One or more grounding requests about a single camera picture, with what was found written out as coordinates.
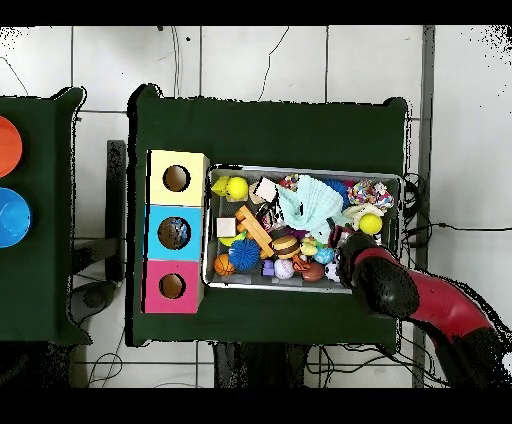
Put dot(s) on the mint green knitted cloth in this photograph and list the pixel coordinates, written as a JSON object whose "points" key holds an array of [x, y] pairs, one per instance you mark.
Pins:
{"points": [[316, 204]]}

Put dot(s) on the packet with blue label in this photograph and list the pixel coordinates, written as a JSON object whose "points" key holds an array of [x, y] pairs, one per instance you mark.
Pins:
{"points": [[182, 232]]}

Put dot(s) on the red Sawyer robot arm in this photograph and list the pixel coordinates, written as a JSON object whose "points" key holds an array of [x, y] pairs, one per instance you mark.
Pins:
{"points": [[440, 300]]}

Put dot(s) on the silver mesh bin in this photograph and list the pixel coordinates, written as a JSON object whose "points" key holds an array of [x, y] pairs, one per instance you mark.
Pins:
{"points": [[248, 280]]}

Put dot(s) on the wooden box with three holes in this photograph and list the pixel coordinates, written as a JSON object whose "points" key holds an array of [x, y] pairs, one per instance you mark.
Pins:
{"points": [[192, 192]]}

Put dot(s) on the small yellow tennis ball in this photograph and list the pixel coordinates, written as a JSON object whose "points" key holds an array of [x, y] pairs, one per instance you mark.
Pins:
{"points": [[370, 224]]}

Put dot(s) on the toy burger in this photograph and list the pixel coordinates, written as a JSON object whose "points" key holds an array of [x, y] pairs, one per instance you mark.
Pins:
{"points": [[286, 246]]}

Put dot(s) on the orange plastic toy block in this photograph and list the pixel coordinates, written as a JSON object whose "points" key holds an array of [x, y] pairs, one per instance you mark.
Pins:
{"points": [[256, 230]]}

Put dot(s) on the wooden cube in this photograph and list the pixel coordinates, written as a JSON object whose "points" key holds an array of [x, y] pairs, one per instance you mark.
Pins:
{"points": [[267, 190], [226, 226]]}

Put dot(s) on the blue spiky ball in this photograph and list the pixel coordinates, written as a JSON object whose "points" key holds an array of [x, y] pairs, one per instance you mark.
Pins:
{"points": [[244, 254]]}

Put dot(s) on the orange toy basketball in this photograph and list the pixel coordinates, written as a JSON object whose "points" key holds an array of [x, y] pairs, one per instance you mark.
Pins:
{"points": [[223, 264]]}

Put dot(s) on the dark green table cloth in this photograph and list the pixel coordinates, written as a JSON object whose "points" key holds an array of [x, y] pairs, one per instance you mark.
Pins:
{"points": [[40, 280], [272, 132]]}

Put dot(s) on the yellow cheese wedge toy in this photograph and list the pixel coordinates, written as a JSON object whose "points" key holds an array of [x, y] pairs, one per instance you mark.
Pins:
{"points": [[220, 186]]}

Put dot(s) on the blue plastic bowl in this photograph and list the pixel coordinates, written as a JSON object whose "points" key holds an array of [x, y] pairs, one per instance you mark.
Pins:
{"points": [[12, 218]]}

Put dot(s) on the orange plastic bowl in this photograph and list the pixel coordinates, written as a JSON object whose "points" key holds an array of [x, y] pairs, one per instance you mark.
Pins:
{"points": [[8, 146]]}

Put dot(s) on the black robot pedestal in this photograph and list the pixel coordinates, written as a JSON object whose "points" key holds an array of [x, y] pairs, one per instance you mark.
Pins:
{"points": [[260, 366]]}

